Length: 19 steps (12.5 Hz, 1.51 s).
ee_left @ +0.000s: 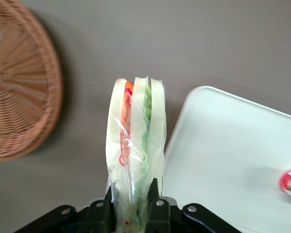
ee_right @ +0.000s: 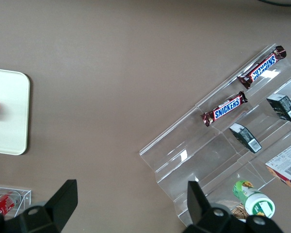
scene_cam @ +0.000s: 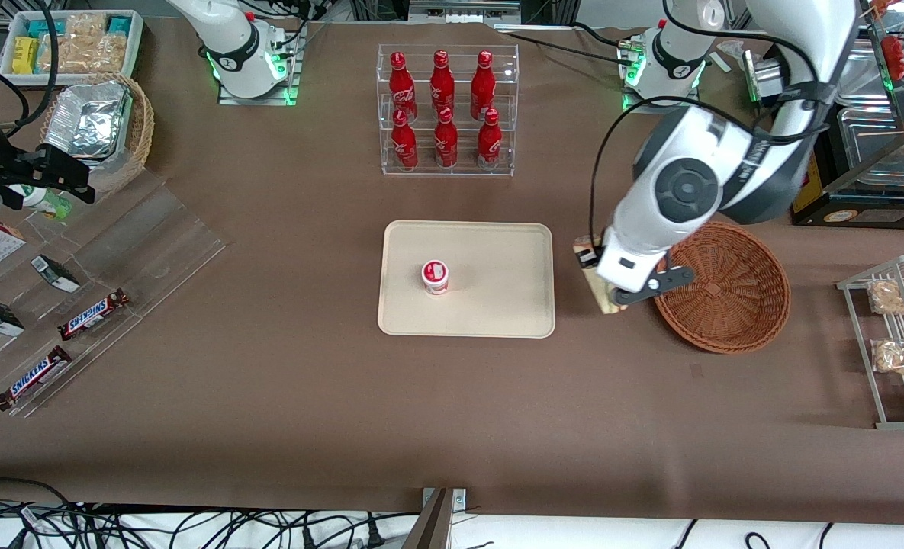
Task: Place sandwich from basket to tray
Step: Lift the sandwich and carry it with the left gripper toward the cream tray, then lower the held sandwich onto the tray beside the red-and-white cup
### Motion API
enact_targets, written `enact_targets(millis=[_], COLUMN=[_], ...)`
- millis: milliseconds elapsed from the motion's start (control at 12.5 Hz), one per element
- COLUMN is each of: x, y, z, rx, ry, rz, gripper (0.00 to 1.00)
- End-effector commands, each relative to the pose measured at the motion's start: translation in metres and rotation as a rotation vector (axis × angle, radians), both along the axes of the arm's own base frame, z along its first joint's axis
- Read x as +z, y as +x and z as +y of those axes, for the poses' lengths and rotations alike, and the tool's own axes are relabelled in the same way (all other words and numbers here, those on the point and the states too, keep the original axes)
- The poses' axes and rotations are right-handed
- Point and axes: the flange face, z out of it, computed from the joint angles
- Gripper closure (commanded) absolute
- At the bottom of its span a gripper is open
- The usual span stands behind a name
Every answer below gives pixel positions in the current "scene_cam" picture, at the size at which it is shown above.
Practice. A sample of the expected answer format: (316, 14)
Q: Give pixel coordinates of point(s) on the red white yogurt cup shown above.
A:
(435, 276)

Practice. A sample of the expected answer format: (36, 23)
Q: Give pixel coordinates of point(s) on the beige plastic tray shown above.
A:
(490, 305)

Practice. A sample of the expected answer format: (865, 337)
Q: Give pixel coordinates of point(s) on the brown wicker basket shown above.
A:
(726, 305)

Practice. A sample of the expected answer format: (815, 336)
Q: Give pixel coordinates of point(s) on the yellow snack packet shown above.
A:
(24, 55)

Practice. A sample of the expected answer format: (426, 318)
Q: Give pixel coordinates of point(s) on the clear cracker bag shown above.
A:
(85, 49)

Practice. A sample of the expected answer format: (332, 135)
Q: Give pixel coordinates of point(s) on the metal table bracket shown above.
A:
(438, 518)

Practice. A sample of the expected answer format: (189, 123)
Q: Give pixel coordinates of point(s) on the silver foil trays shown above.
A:
(89, 122)

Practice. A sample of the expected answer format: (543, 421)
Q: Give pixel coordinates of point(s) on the red sausage on skewer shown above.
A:
(894, 57)

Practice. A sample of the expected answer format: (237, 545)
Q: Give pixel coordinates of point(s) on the green white small bottle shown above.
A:
(43, 202)

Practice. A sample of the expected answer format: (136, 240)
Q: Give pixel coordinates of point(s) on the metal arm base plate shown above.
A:
(261, 97)
(661, 109)

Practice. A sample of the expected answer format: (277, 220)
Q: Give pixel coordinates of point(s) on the clear acrylic display stand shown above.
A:
(146, 244)

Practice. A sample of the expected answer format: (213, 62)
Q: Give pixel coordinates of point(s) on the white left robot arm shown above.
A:
(684, 187)

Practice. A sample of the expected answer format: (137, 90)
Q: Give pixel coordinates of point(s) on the teal snack packet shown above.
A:
(43, 28)
(119, 25)

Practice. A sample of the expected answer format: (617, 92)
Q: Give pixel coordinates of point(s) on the triangle sandwich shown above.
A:
(603, 299)

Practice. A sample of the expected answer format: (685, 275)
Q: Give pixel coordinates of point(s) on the steel warmer pan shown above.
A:
(871, 145)
(867, 76)

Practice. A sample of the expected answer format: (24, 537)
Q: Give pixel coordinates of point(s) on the red cola bottle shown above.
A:
(489, 145)
(483, 85)
(445, 143)
(442, 84)
(403, 145)
(402, 88)

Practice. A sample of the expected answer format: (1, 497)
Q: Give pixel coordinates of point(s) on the light wicker basket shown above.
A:
(140, 130)

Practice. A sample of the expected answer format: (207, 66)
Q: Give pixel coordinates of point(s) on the white plastic bin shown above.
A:
(135, 46)

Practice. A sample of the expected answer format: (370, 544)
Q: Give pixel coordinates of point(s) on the Snickers chocolate bar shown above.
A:
(93, 314)
(33, 378)

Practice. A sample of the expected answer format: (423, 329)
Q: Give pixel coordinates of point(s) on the silver metal block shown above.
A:
(763, 76)

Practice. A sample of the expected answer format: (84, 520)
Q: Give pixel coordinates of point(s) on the clear acrylic bottle rack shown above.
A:
(463, 164)

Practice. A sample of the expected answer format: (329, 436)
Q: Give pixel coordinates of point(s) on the black food warmer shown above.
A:
(856, 213)

